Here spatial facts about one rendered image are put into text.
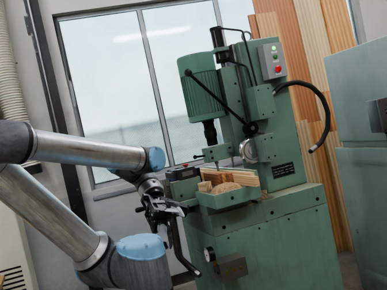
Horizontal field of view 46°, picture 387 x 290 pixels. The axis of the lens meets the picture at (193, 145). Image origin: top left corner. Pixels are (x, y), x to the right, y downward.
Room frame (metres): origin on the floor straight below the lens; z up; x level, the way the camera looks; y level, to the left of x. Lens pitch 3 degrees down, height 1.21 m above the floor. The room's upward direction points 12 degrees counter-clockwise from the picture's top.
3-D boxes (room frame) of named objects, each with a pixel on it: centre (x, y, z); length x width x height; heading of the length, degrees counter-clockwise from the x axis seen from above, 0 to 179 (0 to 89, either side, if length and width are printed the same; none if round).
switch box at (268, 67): (2.12, -0.44, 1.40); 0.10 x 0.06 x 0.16; 109
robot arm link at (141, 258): (1.45, 0.24, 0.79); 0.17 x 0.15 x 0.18; 53
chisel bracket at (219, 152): (2.15, -0.11, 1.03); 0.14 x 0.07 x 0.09; 109
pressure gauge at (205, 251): (1.83, 0.02, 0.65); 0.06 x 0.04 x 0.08; 19
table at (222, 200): (2.10, 0.01, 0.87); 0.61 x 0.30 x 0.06; 19
